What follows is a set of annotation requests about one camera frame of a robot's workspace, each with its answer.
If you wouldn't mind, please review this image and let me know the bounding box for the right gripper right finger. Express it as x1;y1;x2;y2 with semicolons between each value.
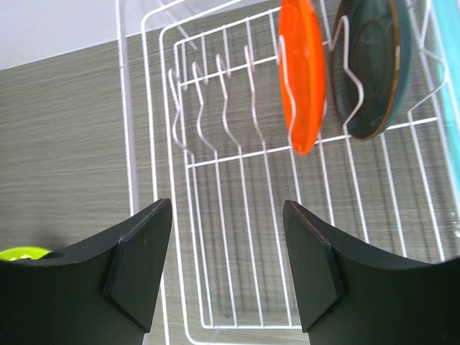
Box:
282;201;459;344

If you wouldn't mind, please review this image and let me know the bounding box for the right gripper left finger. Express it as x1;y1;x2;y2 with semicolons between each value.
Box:
1;198;173;344

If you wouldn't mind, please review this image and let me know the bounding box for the lime green plate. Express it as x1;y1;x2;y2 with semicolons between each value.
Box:
0;246;51;262

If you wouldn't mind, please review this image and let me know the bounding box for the orange plate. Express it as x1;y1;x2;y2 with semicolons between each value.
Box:
278;1;326;156

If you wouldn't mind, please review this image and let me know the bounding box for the dark brown plate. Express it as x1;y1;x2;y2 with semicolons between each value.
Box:
329;1;413;140

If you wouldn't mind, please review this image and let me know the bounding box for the teal cutting board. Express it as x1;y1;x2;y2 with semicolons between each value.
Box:
429;0;460;202

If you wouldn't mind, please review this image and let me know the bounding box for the white wire dish rack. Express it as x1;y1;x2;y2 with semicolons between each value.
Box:
115;1;459;344

